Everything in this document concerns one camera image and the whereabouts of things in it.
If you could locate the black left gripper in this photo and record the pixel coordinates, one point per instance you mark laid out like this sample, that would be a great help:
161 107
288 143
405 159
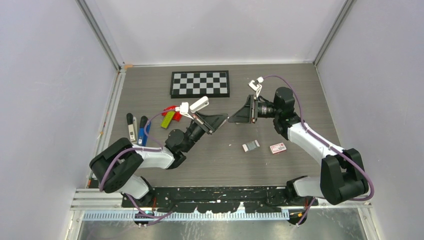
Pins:
210 122

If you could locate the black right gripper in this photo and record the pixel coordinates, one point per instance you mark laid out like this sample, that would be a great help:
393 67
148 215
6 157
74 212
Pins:
248 114

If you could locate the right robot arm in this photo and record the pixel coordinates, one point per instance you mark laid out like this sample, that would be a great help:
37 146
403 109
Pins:
342 175

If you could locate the blue stapler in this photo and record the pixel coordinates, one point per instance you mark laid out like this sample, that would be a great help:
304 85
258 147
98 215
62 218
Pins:
144 126

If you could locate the black and white stapler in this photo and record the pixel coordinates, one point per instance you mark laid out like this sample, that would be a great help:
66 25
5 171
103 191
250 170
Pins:
132 127

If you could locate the checkerboard calibration board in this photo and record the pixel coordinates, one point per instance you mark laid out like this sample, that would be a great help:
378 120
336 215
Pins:
197 84

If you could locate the green lego brick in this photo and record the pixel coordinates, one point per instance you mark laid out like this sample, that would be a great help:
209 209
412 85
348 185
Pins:
167 119

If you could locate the red white staple box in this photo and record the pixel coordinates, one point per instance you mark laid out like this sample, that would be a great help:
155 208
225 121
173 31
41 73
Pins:
277 148

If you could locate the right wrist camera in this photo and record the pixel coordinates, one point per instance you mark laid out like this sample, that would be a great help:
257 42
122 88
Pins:
256 85

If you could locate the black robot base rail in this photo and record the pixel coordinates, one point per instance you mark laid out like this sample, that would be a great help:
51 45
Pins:
254 199

